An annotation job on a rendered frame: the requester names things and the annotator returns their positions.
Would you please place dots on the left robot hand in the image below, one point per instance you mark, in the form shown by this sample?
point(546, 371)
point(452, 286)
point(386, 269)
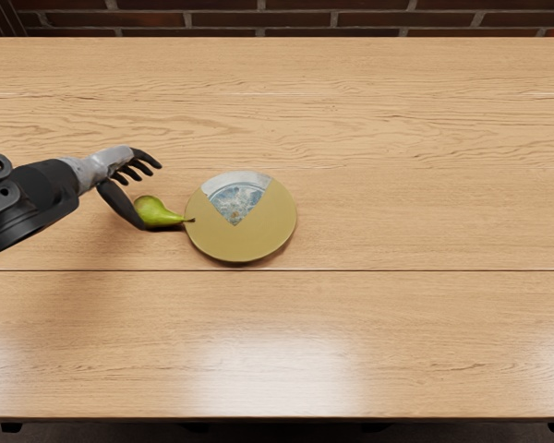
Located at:
point(102, 162)

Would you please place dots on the olive plate with printed pattern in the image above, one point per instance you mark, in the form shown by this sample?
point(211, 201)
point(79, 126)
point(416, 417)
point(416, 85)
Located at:
point(254, 231)

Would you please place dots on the green pear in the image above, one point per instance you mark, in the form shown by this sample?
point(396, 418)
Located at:
point(151, 213)

